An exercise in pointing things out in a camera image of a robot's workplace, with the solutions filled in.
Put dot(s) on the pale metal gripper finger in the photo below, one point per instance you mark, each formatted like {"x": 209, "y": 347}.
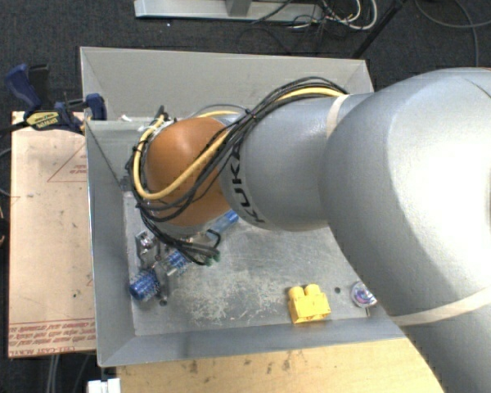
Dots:
{"x": 169, "y": 269}
{"x": 164, "y": 288}

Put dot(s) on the clear plastic bottle blue cap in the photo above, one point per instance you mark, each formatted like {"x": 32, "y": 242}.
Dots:
{"x": 228, "y": 220}

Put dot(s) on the grey metal bin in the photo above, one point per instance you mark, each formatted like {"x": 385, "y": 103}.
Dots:
{"x": 245, "y": 285}

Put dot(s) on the brown cardboard board red print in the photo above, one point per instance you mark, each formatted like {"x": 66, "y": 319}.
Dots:
{"x": 49, "y": 236}

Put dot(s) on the yellow toy brick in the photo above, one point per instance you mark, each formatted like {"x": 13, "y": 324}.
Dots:
{"x": 309, "y": 305}

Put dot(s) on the clear round glass thing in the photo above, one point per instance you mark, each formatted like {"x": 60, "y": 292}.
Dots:
{"x": 362, "y": 294}

